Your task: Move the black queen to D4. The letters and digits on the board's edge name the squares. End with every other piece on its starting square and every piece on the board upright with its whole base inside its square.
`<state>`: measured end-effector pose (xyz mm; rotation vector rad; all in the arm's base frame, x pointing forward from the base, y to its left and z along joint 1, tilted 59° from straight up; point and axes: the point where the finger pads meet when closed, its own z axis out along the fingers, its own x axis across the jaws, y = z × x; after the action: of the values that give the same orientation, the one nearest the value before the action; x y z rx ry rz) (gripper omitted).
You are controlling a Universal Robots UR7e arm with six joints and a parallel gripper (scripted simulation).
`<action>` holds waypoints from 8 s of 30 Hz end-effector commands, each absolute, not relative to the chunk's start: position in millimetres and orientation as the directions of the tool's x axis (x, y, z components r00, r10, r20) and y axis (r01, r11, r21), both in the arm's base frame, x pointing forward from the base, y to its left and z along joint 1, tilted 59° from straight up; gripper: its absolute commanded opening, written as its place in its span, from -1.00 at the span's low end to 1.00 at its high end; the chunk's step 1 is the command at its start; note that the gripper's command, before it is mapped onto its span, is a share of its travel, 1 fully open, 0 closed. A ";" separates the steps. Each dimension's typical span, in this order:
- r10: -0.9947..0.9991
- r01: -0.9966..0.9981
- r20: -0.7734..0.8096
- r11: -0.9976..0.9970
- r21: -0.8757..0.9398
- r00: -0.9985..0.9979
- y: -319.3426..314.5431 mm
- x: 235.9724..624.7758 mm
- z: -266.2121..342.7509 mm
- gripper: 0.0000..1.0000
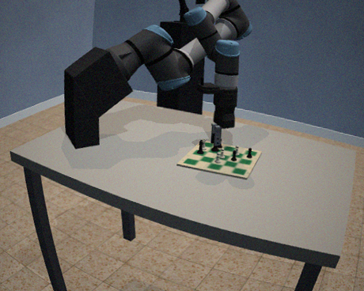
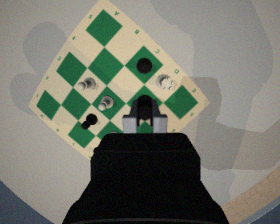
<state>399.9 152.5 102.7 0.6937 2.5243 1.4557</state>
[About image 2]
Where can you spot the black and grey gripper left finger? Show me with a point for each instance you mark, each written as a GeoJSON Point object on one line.
{"type": "Point", "coordinates": [130, 121]}

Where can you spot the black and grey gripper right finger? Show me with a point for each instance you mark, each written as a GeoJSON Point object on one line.
{"type": "Point", "coordinates": [160, 121]}

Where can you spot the green and cream chessboard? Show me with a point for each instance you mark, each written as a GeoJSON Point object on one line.
{"type": "Point", "coordinates": [106, 46]}

